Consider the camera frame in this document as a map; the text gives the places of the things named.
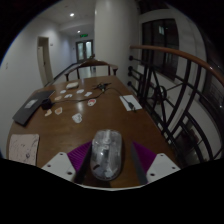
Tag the small white sticker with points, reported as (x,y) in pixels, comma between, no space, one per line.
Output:
(88,94)
(63,91)
(68,96)
(80,90)

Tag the white paper card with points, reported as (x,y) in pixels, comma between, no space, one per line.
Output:
(128,100)

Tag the black closed laptop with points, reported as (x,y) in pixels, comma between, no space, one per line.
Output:
(31,106)

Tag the pale round sticker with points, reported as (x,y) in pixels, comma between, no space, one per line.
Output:
(58,110)

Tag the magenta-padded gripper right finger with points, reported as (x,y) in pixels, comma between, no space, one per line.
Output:
(146,158)

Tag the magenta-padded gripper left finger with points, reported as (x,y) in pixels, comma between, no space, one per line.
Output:
(78,158)

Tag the small white box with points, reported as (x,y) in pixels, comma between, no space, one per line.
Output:
(72,85)

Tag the white printed mouse pad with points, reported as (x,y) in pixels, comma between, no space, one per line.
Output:
(24,148)

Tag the side doorway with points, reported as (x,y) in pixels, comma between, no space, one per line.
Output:
(44,60)

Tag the black railing with wooden handrail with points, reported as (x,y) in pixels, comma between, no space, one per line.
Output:
(180,90)

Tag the wooden armchair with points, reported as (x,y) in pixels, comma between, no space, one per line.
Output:
(92,62)

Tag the green exit sign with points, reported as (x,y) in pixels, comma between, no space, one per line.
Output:
(83,35)

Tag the glass double door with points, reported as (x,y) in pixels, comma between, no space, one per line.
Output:
(84,50)

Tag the dark framed window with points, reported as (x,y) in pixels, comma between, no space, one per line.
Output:
(160,46)

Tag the small beige sticker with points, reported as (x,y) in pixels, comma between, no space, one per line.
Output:
(48,113)

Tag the small black charger block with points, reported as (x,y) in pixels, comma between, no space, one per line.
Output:
(46,104)

